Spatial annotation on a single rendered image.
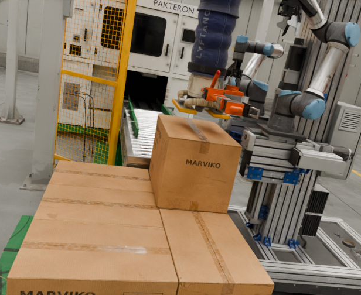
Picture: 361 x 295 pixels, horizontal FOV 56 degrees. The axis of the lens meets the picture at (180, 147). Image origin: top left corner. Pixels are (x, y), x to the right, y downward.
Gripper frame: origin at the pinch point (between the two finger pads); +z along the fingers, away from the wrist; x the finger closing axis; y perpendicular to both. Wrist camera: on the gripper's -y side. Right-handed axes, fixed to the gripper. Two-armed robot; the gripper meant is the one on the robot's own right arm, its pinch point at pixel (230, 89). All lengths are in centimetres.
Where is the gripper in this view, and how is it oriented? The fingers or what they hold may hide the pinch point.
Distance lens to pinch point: 239.5
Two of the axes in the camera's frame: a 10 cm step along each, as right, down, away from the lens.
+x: 9.7, 1.3, 2.0
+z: -1.8, 9.5, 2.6
